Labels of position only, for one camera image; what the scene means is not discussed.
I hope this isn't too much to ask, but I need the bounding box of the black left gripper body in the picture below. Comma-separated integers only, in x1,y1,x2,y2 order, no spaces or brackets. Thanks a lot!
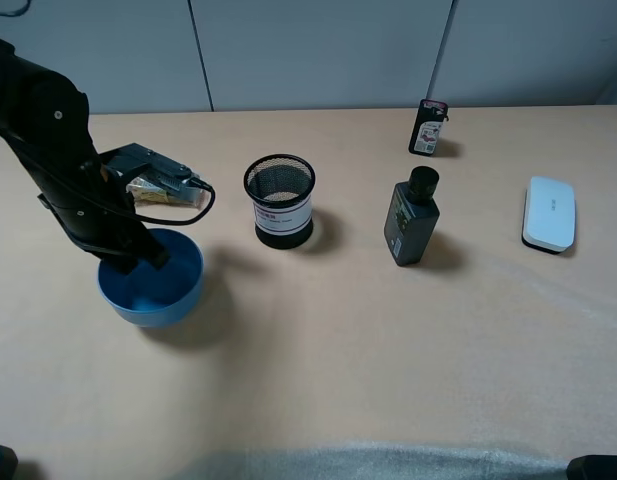
36,154,162,269

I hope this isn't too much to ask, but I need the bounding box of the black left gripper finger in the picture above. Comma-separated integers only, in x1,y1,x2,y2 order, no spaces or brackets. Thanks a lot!
137,229,169,270
107,255,136,275

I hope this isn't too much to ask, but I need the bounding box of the blue plastic bowl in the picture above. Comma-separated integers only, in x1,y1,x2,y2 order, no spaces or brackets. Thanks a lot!
97,228,204,328

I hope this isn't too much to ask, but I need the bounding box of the dark object bottom left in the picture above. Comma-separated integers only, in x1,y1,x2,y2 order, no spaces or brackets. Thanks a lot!
0,445,19,480

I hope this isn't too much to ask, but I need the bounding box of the dark object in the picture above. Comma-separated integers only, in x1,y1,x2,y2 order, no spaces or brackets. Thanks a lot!
0,445,19,480
566,455,617,480

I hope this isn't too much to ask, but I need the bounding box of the dark object bottom right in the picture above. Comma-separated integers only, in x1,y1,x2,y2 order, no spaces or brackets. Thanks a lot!
566,455,617,480

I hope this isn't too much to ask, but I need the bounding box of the Ferrero Rocher chocolate pack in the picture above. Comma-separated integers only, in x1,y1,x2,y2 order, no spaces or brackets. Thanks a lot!
126,177,208,210

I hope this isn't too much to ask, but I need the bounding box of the black mesh pen holder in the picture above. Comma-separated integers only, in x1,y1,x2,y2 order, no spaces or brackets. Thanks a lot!
243,154,316,250

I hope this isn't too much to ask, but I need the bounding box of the black square bottle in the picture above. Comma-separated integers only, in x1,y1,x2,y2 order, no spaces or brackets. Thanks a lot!
383,166,440,266

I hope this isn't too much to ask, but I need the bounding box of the small black packaged item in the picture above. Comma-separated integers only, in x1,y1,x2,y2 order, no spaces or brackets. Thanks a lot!
408,99,448,156

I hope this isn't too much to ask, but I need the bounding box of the white flat case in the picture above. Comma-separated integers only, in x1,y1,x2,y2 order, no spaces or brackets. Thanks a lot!
521,176,576,254

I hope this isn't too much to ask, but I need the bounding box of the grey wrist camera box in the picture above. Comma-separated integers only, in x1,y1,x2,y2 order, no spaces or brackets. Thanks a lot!
100,143,196,194

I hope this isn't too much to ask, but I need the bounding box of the black camera cable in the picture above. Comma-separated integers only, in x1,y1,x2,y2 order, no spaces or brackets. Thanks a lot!
95,164,217,227

